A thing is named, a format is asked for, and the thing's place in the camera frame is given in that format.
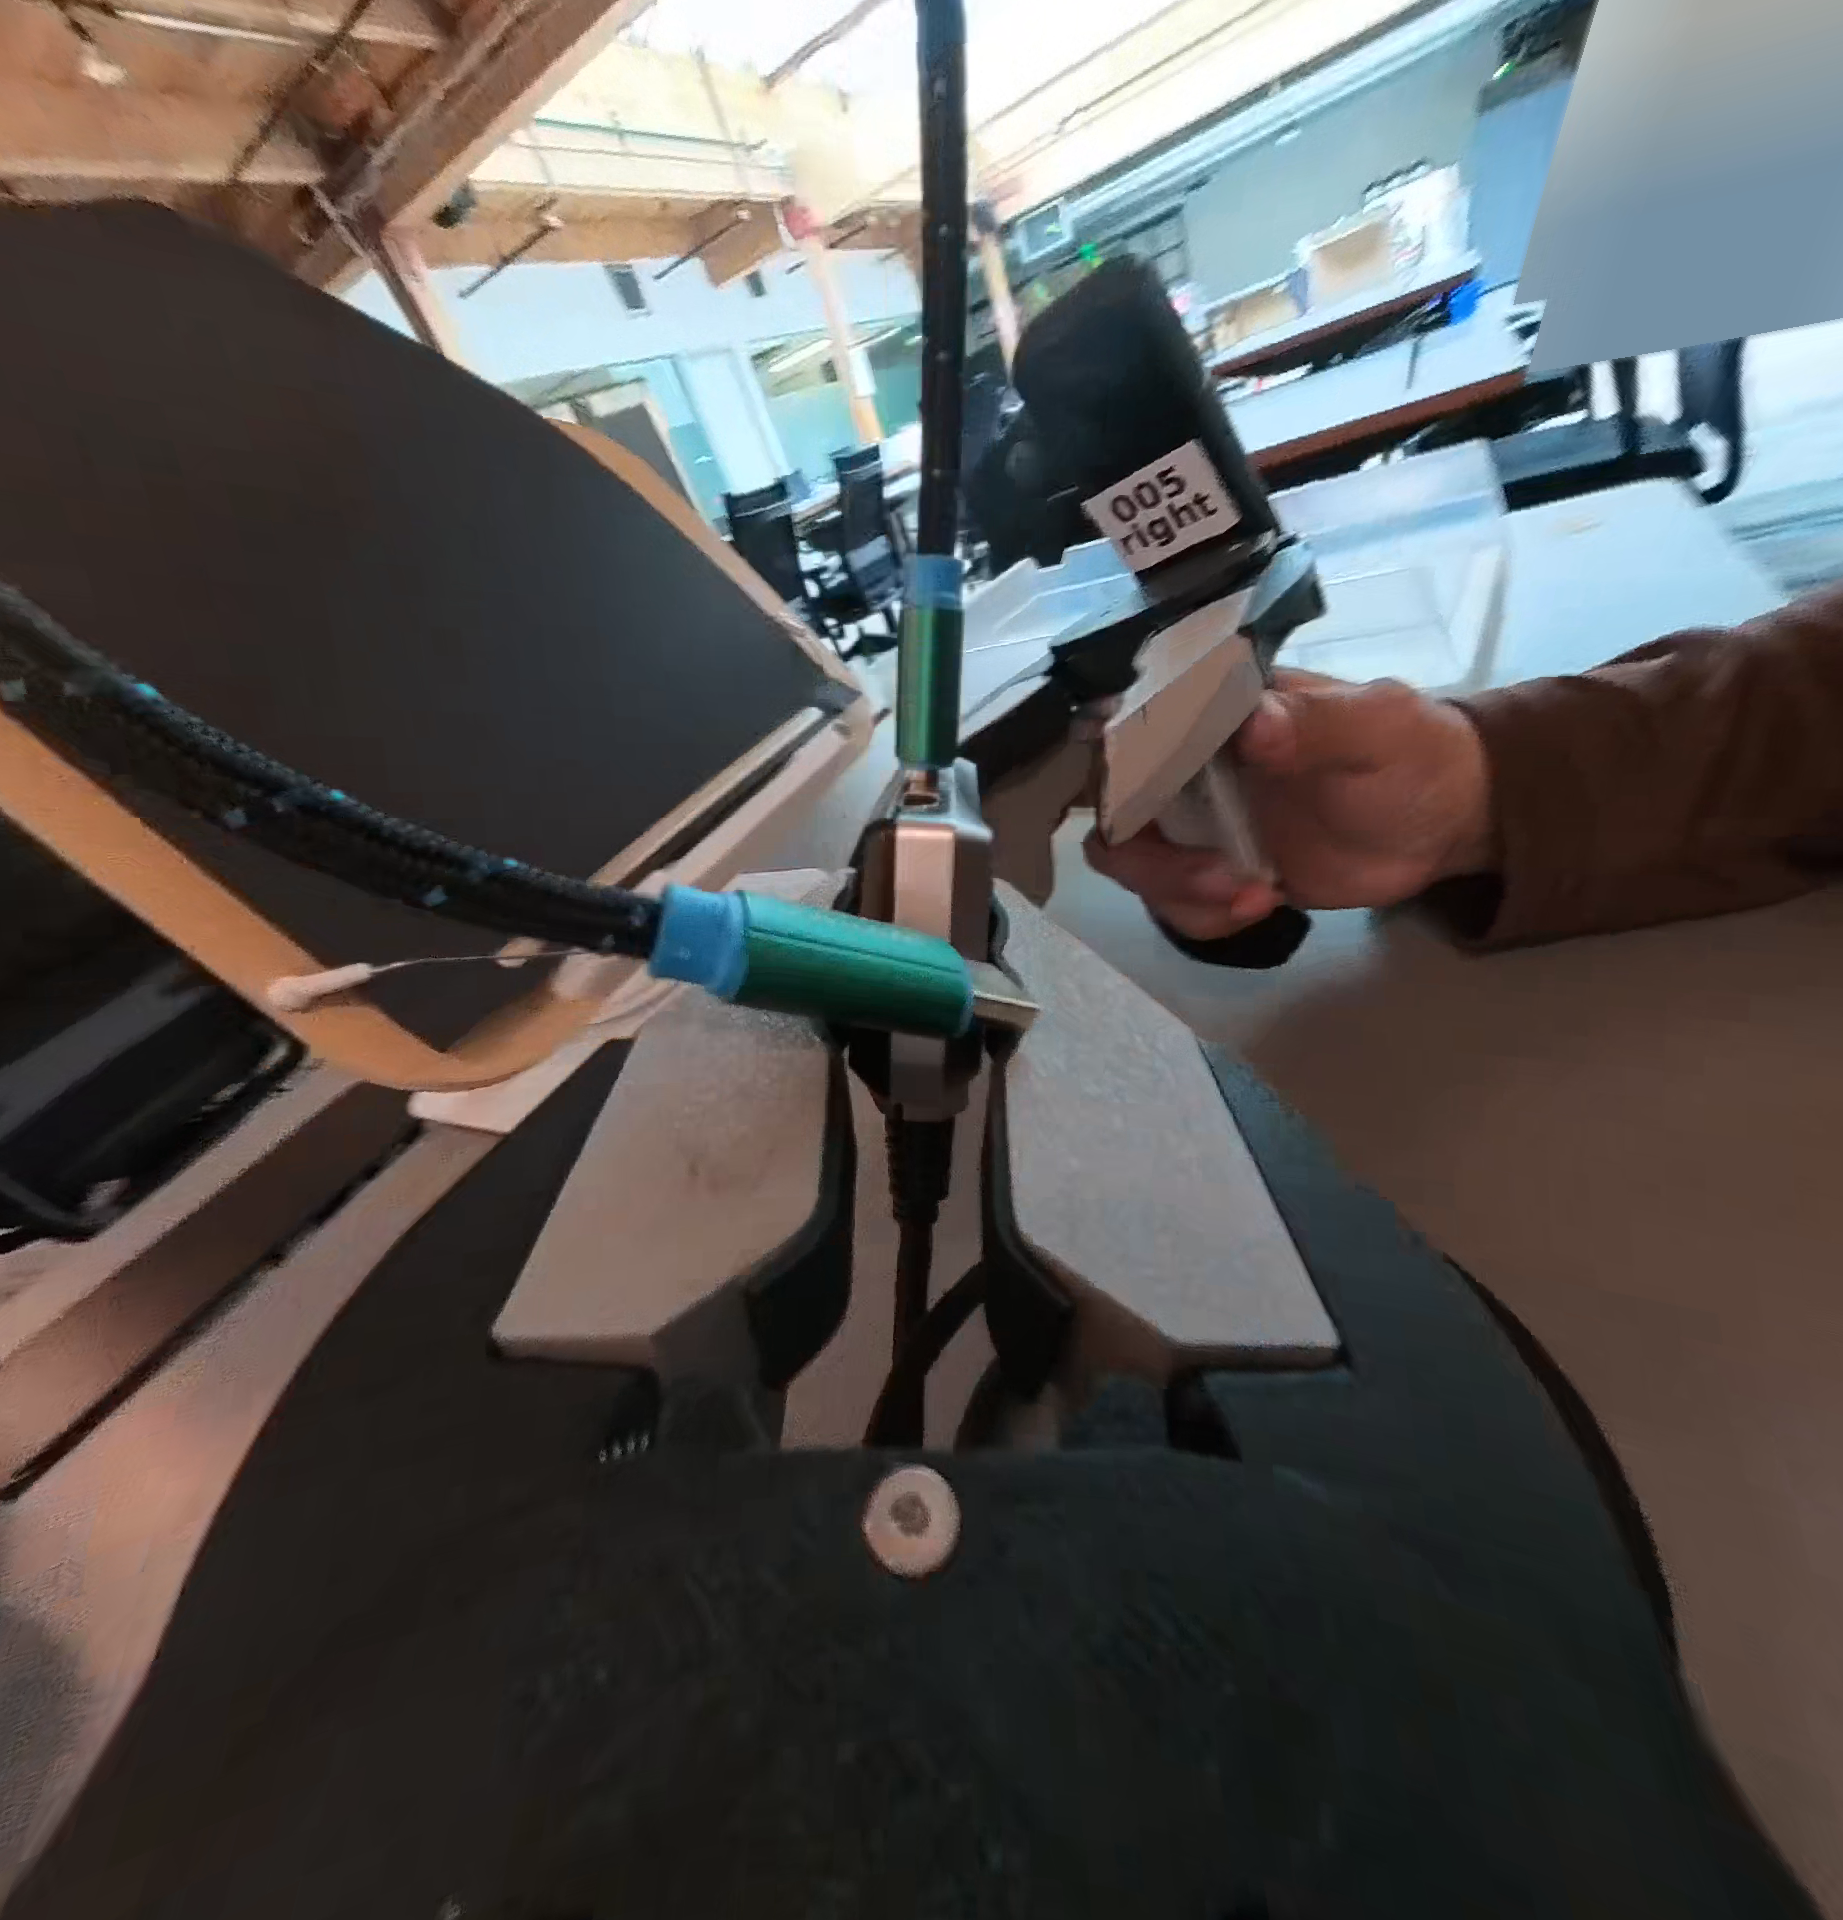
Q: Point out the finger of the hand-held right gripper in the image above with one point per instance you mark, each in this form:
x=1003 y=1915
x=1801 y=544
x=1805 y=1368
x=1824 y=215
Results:
x=1177 y=736
x=1033 y=706

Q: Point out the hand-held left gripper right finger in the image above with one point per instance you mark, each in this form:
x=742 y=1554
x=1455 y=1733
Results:
x=1146 y=1185

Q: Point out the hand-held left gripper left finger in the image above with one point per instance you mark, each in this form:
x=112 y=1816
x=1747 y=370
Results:
x=681 y=1201

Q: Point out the black silver HDMI switch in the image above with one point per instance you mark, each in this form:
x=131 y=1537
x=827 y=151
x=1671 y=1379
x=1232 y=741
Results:
x=929 y=885

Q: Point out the person's right forearm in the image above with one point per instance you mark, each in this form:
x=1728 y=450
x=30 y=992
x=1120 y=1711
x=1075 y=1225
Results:
x=1687 y=751

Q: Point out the person's right hand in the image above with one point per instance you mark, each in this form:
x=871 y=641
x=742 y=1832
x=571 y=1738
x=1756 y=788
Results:
x=1371 y=795

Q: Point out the black office chair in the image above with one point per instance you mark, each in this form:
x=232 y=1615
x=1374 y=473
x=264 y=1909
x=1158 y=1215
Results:
x=869 y=541
x=764 y=541

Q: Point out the clear plastic storage bin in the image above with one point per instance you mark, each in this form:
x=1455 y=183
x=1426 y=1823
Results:
x=1402 y=600

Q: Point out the long work table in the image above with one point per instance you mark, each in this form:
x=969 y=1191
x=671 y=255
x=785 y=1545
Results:
x=1386 y=360

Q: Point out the black board wooden rim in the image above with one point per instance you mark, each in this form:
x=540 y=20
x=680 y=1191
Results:
x=336 y=526

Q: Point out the white board bracket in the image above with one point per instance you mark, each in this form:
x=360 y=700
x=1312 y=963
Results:
x=772 y=781

